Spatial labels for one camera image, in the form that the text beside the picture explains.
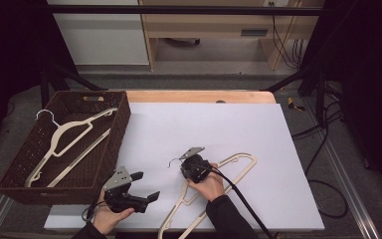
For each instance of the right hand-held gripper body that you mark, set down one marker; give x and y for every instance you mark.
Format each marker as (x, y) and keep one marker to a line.
(195, 169)

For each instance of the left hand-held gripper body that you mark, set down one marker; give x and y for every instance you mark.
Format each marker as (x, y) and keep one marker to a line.
(119, 179)

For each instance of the brown woven basket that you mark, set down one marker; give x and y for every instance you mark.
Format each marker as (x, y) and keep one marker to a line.
(106, 146)

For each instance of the beige plastic clothes hanger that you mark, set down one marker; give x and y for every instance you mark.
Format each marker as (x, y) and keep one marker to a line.
(243, 154)
(76, 123)

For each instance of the person's right hand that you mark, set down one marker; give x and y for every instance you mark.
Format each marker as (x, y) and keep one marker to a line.
(214, 187)

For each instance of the person's left hand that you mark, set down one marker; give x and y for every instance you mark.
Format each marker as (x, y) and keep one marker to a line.
(107, 219)

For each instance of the white sheet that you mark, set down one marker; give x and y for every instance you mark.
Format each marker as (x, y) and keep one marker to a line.
(195, 126)

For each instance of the yellow and black tool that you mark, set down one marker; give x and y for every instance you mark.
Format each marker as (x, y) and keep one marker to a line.
(291, 104)

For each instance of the black metal stand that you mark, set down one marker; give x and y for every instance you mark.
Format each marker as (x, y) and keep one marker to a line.
(44, 86)
(320, 96)

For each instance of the white cabinet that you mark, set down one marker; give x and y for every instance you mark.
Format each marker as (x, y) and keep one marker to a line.
(102, 40)

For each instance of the light wooden desk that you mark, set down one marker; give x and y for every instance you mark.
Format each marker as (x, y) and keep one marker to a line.
(212, 25)

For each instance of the black curtain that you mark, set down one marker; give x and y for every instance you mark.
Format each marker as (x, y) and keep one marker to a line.
(371, 66)
(10, 49)

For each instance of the black horizontal frame bar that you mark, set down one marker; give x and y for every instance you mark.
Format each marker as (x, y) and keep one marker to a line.
(179, 10)

